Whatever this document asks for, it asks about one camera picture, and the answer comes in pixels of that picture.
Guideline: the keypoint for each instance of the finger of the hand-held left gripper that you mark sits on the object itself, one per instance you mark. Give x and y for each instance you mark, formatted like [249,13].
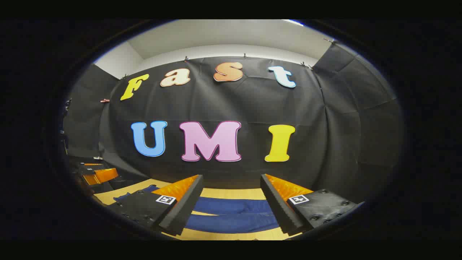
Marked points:
[103,176]
[92,165]

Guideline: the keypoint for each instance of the blue denim jeans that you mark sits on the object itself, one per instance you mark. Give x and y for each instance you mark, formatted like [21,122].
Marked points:
[231,216]

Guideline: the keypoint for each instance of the black backdrop cloth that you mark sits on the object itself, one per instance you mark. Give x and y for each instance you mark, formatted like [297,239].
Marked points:
[234,104]

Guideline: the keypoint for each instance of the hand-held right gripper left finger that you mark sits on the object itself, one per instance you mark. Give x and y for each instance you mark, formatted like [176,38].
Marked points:
[182,209]

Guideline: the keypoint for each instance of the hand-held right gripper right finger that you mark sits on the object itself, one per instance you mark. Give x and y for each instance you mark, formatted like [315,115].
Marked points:
[278,207]

